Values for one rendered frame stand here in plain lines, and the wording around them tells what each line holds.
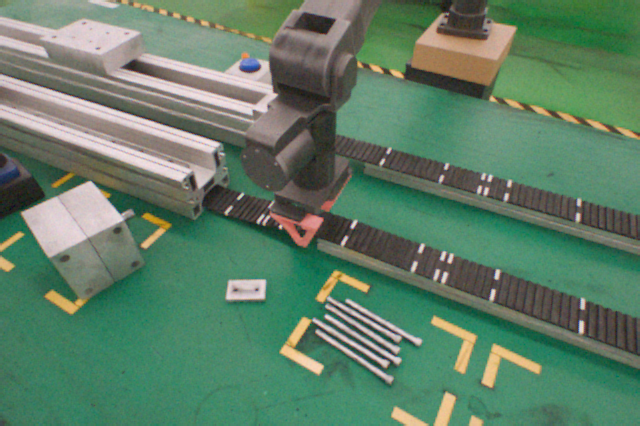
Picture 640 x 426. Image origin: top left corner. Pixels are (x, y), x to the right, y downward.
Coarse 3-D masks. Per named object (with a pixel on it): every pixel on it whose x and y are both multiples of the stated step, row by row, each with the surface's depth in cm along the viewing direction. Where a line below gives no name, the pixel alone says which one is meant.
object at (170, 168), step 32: (0, 96) 81; (32, 96) 76; (64, 96) 75; (0, 128) 74; (32, 128) 69; (64, 128) 68; (96, 128) 74; (128, 128) 69; (160, 128) 68; (64, 160) 71; (96, 160) 66; (128, 160) 63; (160, 160) 62; (192, 160) 68; (224, 160) 68; (128, 192) 69; (160, 192) 66; (192, 192) 63
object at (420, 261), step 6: (420, 246) 57; (426, 246) 58; (420, 252) 57; (426, 252) 57; (414, 258) 56; (420, 258) 56; (426, 258) 56; (414, 264) 55; (420, 264) 55; (426, 264) 55; (414, 270) 55; (420, 270) 55
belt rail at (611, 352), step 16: (320, 240) 59; (352, 256) 59; (384, 272) 58; (400, 272) 57; (432, 288) 56; (448, 288) 54; (480, 304) 54; (496, 304) 52; (512, 320) 53; (528, 320) 52; (560, 336) 51; (576, 336) 50; (608, 352) 49; (624, 352) 48
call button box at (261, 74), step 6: (240, 60) 90; (258, 60) 90; (234, 66) 88; (240, 66) 88; (264, 66) 88; (228, 72) 87; (234, 72) 87; (240, 72) 87; (246, 72) 86; (252, 72) 87; (258, 72) 87; (264, 72) 87; (246, 78) 85; (252, 78) 85; (258, 78) 85; (264, 78) 87; (270, 78) 89; (270, 84) 90
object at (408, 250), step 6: (408, 240) 58; (402, 246) 58; (408, 246) 57; (414, 246) 57; (402, 252) 57; (408, 252) 57; (414, 252) 57; (396, 258) 56; (402, 258) 56; (408, 258) 56; (396, 264) 55; (402, 264) 55; (408, 264) 55; (408, 270) 55
